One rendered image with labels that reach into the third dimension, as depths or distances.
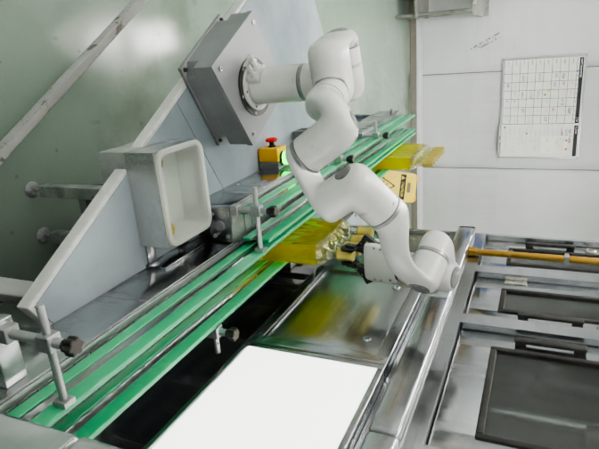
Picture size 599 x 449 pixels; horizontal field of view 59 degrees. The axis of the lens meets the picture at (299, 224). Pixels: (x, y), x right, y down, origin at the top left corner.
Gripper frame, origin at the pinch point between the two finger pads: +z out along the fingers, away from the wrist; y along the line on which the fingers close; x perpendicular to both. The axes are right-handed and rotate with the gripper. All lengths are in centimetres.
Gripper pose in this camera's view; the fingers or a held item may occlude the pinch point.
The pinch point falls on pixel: (349, 255)
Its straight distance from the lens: 139.6
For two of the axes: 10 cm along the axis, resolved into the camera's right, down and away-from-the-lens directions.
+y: -0.7, -9.5, -3.1
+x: -6.2, 2.8, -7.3
